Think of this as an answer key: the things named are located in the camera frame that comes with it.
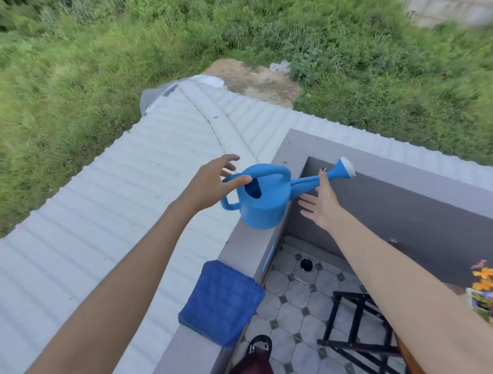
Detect person's right hand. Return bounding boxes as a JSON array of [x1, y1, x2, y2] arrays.
[[298, 170, 344, 232]]

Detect person's left hand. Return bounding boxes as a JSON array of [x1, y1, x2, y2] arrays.
[[181, 154, 253, 213]]

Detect person's left forearm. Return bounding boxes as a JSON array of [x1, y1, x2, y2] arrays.
[[26, 196, 202, 374]]

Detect person's right forearm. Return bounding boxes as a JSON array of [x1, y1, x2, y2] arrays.
[[327, 207, 493, 374]]

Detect blue plastic watering can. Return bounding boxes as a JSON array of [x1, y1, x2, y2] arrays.
[[220, 156, 356, 230]]

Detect white corrugated metal roof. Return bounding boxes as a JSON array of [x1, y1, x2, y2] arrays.
[[0, 79, 493, 374]]

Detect folded blue quilted cloth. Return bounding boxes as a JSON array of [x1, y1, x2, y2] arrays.
[[177, 260, 267, 348]]

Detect orange and purple flowers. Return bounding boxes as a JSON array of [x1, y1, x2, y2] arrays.
[[465, 260, 493, 325]]

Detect green grass and weeds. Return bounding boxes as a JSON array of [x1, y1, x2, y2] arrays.
[[0, 0, 493, 239]]

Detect black folding stand frame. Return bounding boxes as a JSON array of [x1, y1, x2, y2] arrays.
[[317, 291, 410, 374]]

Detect dark red bag black handle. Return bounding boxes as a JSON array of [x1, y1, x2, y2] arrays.
[[230, 334, 275, 374]]

